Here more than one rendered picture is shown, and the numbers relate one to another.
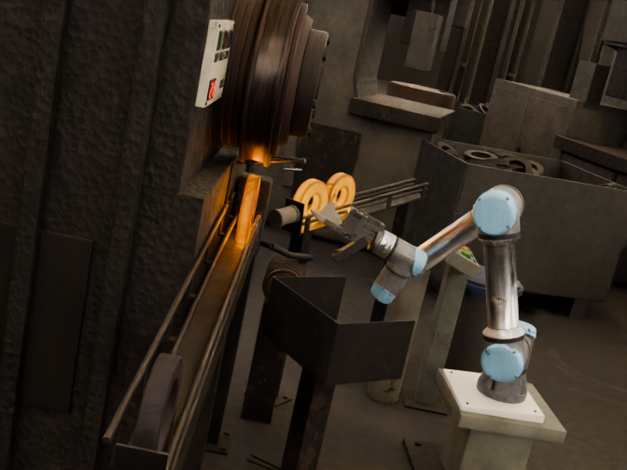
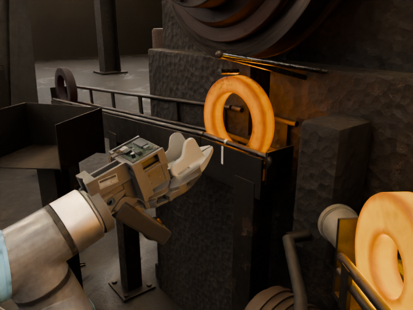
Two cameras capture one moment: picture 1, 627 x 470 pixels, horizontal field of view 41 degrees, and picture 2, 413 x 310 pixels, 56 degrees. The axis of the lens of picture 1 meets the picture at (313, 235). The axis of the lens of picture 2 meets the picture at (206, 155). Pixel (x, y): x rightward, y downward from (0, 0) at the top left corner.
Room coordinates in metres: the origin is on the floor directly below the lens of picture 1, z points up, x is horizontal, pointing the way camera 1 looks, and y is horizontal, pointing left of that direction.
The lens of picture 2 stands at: (2.83, -0.35, 0.95)
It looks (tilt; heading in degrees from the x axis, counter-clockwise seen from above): 19 degrees down; 143
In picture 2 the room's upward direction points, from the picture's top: straight up
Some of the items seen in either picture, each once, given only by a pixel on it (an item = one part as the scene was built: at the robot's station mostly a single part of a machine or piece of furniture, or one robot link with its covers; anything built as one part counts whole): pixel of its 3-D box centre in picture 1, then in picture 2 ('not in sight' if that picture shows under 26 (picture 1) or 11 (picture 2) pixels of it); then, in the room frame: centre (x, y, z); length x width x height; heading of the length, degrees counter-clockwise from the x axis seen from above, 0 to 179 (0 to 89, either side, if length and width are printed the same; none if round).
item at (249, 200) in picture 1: (247, 208); (236, 120); (2.23, 0.19, 0.75); 0.18 x 0.03 x 0.18; 2
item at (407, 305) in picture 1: (397, 332); not in sight; (2.88, -0.37, 0.26); 0.12 x 0.12 x 0.52
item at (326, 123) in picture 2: (247, 214); (330, 185); (2.46, 0.21, 0.68); 0.11 x 0.08 x 0.24; 91
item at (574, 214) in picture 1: (504, 222); not in sight; (4.70, -1.05, 0.39); 1.03 x 0.83 x 0.77; 106
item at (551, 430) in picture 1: (497, 404); not in sight; (2.38, -0.66, 0.28); 0.32 x 0.32 x 0.04; 7
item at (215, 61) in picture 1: (216, 61); not in sight; (1.88, 0.29, 1.15); 0.26 x 0.02 x 0.18; 1
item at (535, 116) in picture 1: (539, 165); not in sight; (6.36, -1.57, 0.55); 1.10 x 0.53 x 1.10; 21
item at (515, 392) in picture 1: (504, 377); not in sight; (2.38, -0.65, 0.37); 0.15 x 0.15 x 0.10
